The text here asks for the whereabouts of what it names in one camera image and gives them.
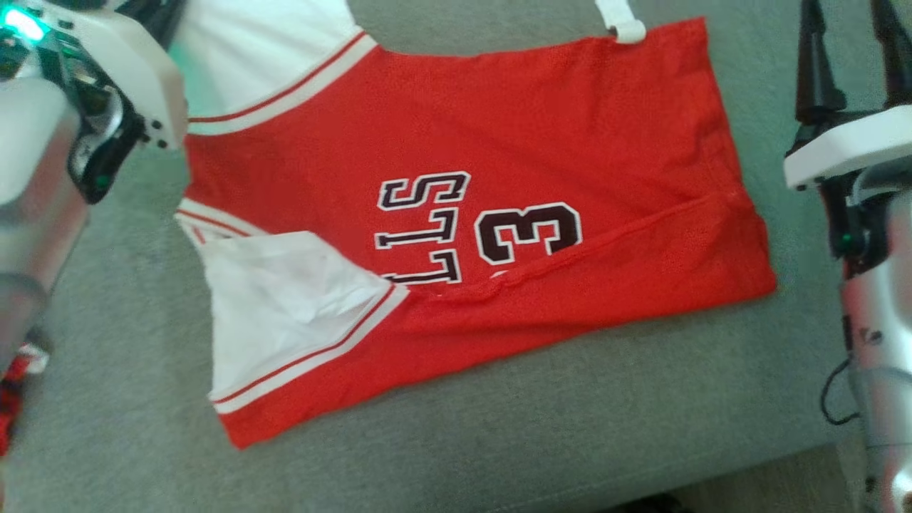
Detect red shorts with white stripe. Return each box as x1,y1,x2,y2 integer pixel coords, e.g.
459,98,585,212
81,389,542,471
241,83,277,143
0,346,49,457

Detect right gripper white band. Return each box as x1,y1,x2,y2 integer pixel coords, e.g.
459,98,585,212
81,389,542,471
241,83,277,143
784,0,912,279

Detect right cable with blue connector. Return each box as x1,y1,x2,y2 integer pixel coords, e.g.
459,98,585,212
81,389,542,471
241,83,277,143
819,356,859,428

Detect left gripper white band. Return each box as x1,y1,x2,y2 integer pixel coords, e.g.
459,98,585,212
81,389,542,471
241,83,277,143
0,0,187,205

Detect grey fabric sofa seat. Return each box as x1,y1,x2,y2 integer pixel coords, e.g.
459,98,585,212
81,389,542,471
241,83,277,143
0,0,912,513

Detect red white basketball jersey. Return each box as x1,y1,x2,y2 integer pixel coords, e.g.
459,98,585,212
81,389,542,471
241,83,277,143
175,0,777,450

